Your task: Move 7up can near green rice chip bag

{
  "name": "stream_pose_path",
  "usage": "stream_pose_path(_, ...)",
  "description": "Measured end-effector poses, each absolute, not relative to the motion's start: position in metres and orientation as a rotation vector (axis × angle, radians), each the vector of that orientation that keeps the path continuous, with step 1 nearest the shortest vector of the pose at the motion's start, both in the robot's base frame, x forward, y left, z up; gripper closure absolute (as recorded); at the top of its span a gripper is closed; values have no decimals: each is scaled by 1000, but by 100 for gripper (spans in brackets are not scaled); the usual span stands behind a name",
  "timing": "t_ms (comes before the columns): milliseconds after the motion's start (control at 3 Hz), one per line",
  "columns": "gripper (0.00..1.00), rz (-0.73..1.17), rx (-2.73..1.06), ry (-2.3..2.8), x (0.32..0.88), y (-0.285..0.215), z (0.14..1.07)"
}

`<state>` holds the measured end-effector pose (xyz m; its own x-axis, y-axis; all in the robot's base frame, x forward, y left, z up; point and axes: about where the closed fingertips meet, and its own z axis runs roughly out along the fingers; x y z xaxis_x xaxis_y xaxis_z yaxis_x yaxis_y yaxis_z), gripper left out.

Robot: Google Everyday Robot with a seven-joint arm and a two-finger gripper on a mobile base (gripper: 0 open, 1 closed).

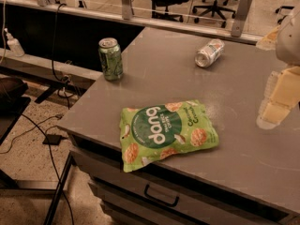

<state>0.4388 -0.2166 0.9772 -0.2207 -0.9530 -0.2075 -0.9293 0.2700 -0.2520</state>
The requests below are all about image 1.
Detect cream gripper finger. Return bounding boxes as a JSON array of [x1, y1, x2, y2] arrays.
[[256, 26, 279, 51], [256, 66, 300, 129]]

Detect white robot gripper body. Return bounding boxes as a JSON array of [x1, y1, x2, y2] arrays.
[[276, 5, 300, 66]]

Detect silver 7up can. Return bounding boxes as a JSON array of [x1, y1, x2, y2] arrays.
[[195, 39, 225, 68]]

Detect green rice chip bag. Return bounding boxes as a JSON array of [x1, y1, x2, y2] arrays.
[[119, 99, 219, 173]]

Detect green soda can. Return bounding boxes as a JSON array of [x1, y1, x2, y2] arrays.
[[98, 37, 123, 81]]

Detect grey drawer cabinet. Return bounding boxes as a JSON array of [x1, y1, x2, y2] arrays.
[[60, 28, 300, 225]]

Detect black power adapter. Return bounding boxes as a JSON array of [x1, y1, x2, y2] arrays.
[[43, 134, 62, 145]]

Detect clear sanitizer bottle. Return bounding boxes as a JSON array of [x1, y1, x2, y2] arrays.
[[4, 28, 24, 57]]

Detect black chair at left edge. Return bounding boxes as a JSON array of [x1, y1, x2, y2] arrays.
[[0, 77, 30, 145]]

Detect metal glass partition rail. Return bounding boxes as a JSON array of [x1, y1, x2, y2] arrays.
[[0, 0, 262, 45]]

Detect black drawer handle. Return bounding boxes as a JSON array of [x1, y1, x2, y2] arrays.
[[143, 184, 179, 207]]

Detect black hanging cable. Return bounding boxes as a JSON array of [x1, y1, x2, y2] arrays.
[[51, 3, 74, 110]]

